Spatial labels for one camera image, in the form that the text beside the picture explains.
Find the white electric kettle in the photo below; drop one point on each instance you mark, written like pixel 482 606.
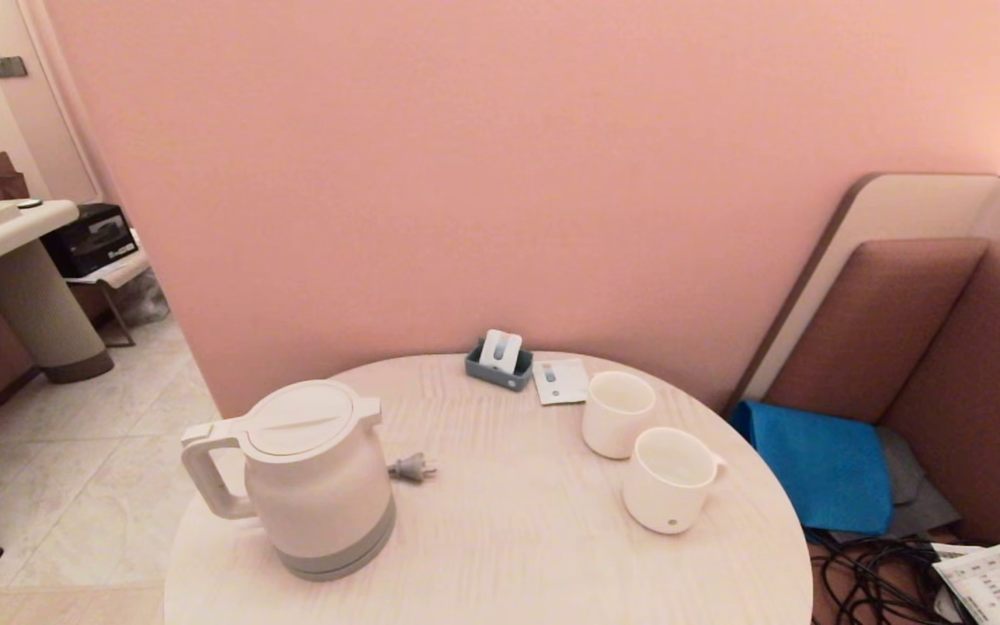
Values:
pixel 318 486

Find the white blue card holder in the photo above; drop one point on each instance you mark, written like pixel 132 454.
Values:
pixel 490 351

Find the white tea sachet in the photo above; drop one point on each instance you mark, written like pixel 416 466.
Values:
pixel 511 356

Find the teal sachet holder tray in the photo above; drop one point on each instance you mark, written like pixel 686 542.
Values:
pixel 496 378

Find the flat white square packet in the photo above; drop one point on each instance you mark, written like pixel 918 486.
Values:
pixel 561 382

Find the plain white ribbed mug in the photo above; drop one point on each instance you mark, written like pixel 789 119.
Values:
pixel 615 425

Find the grey power plug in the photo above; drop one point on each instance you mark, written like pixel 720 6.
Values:
pixel 409 469

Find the white ribbed mug with logo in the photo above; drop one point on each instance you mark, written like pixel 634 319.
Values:
pixel 669 486

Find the grey round kettle base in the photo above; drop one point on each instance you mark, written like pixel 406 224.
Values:
pixel 335 570

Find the clear plastic bag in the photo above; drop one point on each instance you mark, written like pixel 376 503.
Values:
pixel 144 299

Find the blue folded cloth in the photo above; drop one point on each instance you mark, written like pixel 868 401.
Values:
pixel 821 469

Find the small beige metal-legged bench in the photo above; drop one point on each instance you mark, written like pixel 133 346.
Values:
pixel 114 271

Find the beige headboard panel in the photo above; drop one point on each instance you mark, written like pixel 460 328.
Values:
pixel 899 204

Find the black box appliance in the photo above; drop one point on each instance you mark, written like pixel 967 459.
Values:
pixel 88 241

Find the brown upholstered sofa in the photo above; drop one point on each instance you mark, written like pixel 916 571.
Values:
pixel 943 347

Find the grey folded cloth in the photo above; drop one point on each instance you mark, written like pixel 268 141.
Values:
pixel 917 495

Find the printed white paper sheet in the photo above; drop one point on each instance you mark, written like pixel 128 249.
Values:
pixel 995 586

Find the white pedestal counter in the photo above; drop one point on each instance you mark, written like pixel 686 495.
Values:
pixel 31 295

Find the grey wall plate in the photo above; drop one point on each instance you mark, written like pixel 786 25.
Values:
pixel 7 66

